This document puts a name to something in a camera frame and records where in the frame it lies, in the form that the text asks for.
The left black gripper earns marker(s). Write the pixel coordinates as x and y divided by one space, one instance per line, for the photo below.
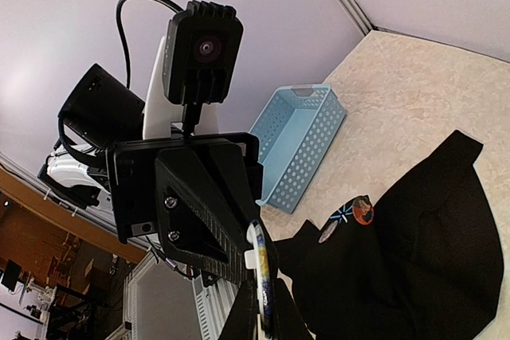
204 189

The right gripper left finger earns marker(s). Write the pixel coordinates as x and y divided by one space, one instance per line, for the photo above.
242 319

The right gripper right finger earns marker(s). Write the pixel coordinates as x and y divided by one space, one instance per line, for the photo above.
286 319

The starry night blue brooch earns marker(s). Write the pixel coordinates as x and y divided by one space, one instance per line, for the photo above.
257 259

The orange portrait brooch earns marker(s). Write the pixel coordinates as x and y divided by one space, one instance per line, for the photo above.
363 210

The black garment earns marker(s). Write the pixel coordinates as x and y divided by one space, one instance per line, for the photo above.
429 266

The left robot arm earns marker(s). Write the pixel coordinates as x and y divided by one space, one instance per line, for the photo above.
99 113

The pale pink round brooch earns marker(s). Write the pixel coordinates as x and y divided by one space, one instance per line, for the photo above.
328 231

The blue plastic basket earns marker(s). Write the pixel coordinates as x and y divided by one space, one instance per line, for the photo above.
295 129

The aluminium front rail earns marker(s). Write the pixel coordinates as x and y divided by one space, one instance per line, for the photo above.
161 304

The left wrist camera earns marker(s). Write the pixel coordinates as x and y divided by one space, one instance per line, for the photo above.
201 65

